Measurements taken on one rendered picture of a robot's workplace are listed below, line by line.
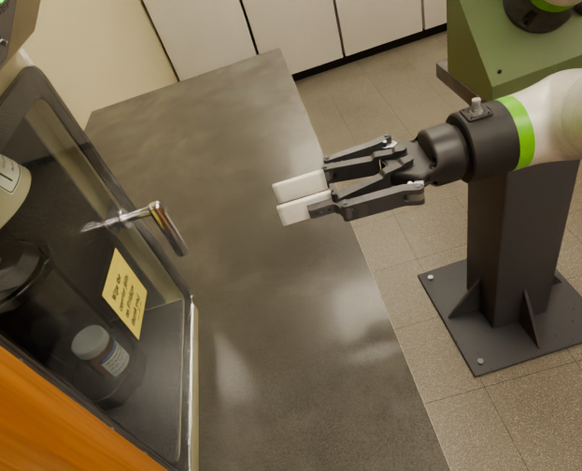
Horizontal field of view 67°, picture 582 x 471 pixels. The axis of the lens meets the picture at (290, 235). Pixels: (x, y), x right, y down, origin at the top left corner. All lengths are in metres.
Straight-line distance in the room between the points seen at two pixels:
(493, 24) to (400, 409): 0.82
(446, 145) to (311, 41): 3.01
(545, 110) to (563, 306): 1.33
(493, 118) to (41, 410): 0.52
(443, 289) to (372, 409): 1.29
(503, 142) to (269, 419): 0.45
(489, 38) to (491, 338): 1.04
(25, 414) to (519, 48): 1.06
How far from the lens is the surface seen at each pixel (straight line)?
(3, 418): 0.23
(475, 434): 1.61
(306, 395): 0.64
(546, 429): 1.64
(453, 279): 1.90
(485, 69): 1.08
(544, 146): 0.60
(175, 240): 0.59
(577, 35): 1.18
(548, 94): 0.61
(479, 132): 0.57
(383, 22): 3.64
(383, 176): 0.55
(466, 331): 1.76
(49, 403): 0.25
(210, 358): 0.72
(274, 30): 3.46
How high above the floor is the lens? 1.50
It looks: 42 degrees down
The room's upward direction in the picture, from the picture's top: 21 degrees counter-clockwise
